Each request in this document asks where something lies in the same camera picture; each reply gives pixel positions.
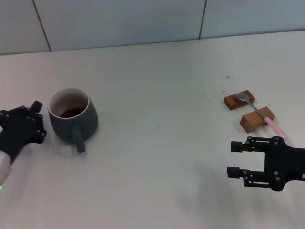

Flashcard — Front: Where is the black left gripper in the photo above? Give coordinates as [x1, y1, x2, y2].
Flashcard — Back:
[0, 100, 47, 165]

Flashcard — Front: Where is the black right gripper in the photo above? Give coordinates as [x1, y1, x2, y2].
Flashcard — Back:
[226, 136, 305, 192]

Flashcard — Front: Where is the grey ceramic coffee cup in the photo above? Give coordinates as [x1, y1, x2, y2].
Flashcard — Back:
[47, 88, 99, 153]

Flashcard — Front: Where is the pink handled metal spoon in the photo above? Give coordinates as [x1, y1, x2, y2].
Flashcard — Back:
[233, 93, 288, 139]

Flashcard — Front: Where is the light brown wooden block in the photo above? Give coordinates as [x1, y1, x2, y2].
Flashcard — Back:
[239, 106, 275, 134]

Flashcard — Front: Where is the dark reddish wooden block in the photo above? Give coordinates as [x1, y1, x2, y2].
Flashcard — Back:
[223, 89, 256, 111]

